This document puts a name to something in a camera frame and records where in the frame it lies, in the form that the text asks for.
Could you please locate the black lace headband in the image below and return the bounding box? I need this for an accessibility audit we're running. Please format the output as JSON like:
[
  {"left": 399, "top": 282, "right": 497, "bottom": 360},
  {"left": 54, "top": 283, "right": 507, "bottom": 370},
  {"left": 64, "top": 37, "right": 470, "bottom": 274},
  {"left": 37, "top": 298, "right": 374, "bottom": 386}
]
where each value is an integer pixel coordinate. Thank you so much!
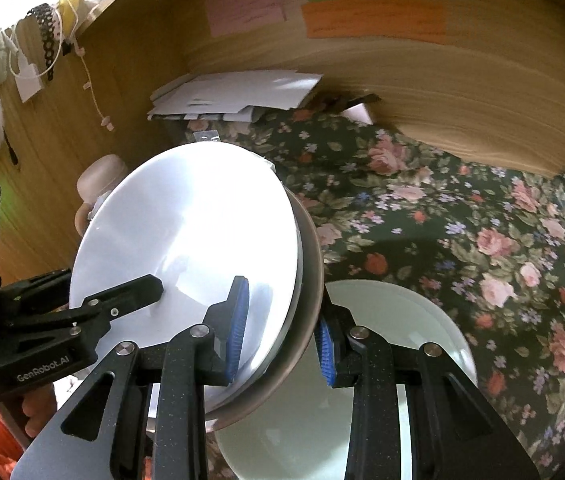
[{"left": 29, "top": 4, "right": 59, "bottom": 82}]

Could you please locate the dark floral tablecloth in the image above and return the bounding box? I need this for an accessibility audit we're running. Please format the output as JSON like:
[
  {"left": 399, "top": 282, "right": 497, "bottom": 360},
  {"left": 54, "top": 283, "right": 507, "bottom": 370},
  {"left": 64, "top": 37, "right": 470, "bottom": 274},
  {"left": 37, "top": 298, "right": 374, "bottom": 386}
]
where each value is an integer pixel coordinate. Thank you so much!
[{"left": 162, "top": 107, "right": 565, "bottom": 480}]

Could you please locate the pink sticky note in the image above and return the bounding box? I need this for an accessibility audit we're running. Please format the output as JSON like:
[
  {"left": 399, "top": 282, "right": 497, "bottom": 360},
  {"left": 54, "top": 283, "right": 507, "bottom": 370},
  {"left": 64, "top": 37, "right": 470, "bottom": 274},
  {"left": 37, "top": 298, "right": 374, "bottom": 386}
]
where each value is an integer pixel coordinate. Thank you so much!
[{"left": 205, "top": 0, "right": 286, "bottom": 38}]

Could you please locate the yellow soft item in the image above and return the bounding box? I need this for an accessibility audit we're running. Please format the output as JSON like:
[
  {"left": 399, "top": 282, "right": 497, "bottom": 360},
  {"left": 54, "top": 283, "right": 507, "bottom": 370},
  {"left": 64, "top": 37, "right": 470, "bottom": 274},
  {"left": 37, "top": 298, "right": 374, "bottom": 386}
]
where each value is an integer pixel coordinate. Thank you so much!
[{"left": 59, "top": 0, "right": 87, "bottom": 31}]

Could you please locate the white plate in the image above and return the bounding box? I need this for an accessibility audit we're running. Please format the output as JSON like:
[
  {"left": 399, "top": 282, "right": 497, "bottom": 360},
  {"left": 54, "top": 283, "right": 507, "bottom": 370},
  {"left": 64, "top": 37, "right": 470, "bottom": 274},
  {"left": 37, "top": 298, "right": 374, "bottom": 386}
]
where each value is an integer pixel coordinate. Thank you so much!
[{"left": 69, "top": 142, "right": 299, "bottom": 413}]

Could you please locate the wooden desk hutch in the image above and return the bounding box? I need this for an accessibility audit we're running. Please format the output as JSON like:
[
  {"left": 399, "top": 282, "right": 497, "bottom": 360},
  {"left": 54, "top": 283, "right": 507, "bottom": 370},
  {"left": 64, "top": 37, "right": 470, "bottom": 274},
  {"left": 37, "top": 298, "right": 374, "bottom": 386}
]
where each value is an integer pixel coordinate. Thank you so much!
[{"left": 0, "top": 0, "right": 565, "bottom": 286}]

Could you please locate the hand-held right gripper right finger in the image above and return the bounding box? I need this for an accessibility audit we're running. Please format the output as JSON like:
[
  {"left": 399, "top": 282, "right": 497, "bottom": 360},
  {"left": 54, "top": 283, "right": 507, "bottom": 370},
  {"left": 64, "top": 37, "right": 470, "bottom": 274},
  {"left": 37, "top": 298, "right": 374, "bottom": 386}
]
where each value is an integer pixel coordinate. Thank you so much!
[{"left": 314, "top": 295, "right": 538, "bottom": 480}]

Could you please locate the beige earphone cable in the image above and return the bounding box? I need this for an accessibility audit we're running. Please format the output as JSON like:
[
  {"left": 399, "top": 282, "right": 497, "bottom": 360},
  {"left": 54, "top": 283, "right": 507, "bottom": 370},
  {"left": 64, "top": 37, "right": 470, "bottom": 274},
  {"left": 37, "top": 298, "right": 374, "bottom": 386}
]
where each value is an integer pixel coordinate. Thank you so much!
[{"left": 7, "top": 7, "right": 116, "bottom": 133}]

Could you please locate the small pale card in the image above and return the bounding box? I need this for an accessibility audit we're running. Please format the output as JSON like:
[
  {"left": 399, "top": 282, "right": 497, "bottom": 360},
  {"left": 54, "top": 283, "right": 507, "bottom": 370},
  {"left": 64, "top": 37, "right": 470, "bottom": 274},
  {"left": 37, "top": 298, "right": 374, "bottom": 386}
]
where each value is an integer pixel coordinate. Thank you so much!
[{"left": 340, "top": 101, "right": 376, "bottom": 126}]

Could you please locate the white paper tag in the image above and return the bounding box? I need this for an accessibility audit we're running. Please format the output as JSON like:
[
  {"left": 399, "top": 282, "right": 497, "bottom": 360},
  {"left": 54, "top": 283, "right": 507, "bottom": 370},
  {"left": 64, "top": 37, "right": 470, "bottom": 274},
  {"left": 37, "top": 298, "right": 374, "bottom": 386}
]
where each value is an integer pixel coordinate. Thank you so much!
[{"left": 14, "top": 52, "right": 47, "bottom": 103}]

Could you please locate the orange sticky note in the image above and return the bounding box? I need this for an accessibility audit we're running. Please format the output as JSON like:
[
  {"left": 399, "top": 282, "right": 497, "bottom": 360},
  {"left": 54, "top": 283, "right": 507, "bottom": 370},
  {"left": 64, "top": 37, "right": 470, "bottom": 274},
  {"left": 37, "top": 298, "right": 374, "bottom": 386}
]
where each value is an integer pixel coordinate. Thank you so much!
[{"left": 301, "top": 0, "right": 448, "bottom": 45}]

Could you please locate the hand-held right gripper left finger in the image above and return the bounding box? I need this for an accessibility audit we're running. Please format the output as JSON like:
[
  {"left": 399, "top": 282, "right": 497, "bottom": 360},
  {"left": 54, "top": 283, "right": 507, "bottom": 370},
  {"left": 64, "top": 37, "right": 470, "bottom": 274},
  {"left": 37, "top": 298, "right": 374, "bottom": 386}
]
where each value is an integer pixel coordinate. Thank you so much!
[{"left": 12, "top": 275, "right": 252, "bottom": 480}]

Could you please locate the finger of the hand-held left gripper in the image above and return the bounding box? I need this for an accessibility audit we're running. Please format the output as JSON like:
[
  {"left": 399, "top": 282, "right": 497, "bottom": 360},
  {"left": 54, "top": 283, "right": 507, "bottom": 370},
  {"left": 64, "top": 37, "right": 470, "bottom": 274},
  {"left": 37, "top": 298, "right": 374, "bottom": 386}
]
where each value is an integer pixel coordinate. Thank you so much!
[
  {"left": 1, "top": 269, "right": 72, "bottom": 313},
  {"left": 62, "top": 274, "right": 164, "bottom": 341}
]

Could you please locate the pale pink cylindrical container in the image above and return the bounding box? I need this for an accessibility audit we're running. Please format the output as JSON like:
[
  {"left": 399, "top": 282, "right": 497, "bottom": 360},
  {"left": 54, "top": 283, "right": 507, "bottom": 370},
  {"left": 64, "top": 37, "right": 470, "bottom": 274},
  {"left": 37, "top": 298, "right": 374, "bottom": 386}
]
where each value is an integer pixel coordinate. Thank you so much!
[{"left": 75, "top": 155, "right": 128, "bottom": 236}]

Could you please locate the stack of white papers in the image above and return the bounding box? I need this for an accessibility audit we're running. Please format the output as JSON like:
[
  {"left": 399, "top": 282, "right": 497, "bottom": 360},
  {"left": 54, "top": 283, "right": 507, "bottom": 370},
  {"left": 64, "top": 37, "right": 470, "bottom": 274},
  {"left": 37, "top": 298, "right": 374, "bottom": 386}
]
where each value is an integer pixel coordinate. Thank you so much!
[{"left": 147, "top": 71, "right": 324, "bottom": 122}]

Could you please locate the light teal plate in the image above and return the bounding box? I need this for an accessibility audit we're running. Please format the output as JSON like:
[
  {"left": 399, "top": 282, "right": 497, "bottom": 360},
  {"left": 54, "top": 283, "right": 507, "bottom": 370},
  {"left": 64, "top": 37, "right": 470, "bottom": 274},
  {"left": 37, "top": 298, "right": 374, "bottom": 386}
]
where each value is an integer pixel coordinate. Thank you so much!
[{"left": 212, "top": 280, "right": 478, "bottom": 480}]

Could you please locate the person's left hand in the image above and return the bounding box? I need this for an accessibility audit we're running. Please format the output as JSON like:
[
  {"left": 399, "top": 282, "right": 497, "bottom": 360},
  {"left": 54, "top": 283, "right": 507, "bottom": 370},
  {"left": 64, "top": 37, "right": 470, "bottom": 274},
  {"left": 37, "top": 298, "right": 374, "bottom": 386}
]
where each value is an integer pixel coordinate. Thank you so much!
[{"left": 20, "top": 385, "right": 58, "bottom": 443}]

